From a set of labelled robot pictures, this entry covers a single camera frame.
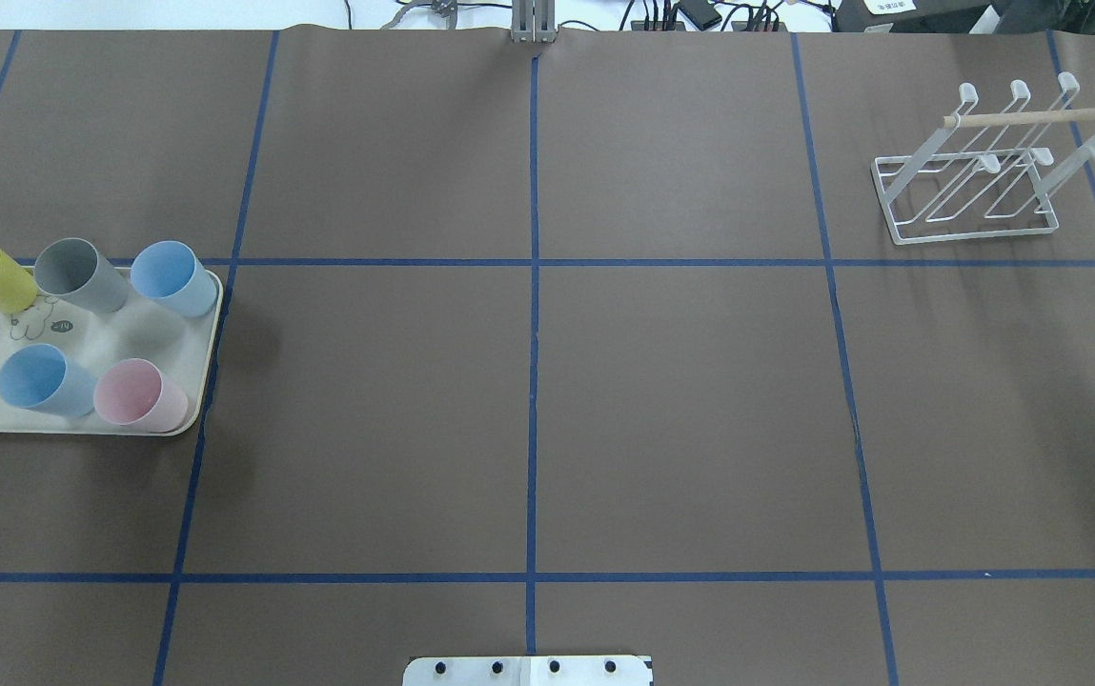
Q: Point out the grey plastic cup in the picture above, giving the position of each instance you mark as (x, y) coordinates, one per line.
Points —
(73, 270)

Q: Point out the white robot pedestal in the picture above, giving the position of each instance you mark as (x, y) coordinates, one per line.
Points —
(530, 670)

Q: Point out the aluminium frame post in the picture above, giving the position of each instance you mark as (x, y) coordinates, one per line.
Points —
(533, 21)

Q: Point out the cream plastic tray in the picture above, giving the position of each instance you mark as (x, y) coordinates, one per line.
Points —
(180, 347)

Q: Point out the blue plastic cup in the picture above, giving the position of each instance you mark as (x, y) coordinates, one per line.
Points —
(43, 379)
(169, 273)

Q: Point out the pink plastic cup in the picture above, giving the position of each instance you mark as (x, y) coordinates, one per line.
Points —
(135, 393)

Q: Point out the white wire cup rack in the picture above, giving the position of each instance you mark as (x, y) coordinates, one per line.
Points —
(987, 175)

